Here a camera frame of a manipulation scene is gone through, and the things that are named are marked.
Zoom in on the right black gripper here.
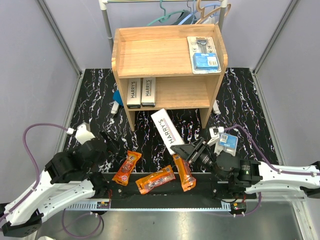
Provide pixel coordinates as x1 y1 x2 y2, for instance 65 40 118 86
170 136 226 181

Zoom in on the white Harry's box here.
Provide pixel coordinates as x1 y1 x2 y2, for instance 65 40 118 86
126 78 142 109
141 77 156 107
151 108 184 155

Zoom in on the orange candy bag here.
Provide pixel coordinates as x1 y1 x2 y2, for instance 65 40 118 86
135 165 176 195
172 154 196 192
112 151 142 186

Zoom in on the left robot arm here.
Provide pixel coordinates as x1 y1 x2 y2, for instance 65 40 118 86
0 131 120 238

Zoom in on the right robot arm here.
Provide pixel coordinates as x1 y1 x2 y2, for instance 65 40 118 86
170 139 320 199

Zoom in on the blue object behind shelf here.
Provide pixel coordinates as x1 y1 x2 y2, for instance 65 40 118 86
112 90 124 106

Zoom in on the wooden two-tier shelf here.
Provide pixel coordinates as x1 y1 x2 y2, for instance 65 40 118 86
111 24 228 128

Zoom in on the razor blister pack on shelf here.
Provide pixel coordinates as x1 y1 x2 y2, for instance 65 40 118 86
187 36 221 75

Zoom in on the blue razor blister pack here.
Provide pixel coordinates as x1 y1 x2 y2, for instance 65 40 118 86
214 133 238 156

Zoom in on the white rack foot left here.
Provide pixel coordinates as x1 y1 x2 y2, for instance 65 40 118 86
110 101 120 115

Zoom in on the white rack foot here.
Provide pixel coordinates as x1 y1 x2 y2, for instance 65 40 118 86
110 101 120 115
212 100 221 115

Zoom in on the white rack foot right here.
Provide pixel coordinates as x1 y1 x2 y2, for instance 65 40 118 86
212 100 221 115

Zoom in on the black marble mat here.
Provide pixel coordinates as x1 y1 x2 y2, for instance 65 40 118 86
69 68 279 173

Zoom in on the teal clothes hanger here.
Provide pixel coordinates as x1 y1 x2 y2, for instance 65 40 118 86
146 0 191 27

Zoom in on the blue clothes hanger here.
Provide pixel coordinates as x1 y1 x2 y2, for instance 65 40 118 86
178 0 199 25

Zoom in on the wooden clothes hanger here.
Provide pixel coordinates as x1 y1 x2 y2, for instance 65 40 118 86
195 0 232 28

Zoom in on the metal clothes rack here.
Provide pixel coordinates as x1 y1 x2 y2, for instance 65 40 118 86
98 0 223 50

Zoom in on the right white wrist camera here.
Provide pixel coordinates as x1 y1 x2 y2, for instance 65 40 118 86
207 126 224 147

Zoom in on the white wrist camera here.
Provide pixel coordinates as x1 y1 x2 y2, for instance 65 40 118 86
207 126 224 147
75 122 95 145

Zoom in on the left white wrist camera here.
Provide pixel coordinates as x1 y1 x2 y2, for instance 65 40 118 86
75 122 95 145

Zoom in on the slotted cable duct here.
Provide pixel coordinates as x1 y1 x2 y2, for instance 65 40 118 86
65 199 111 211

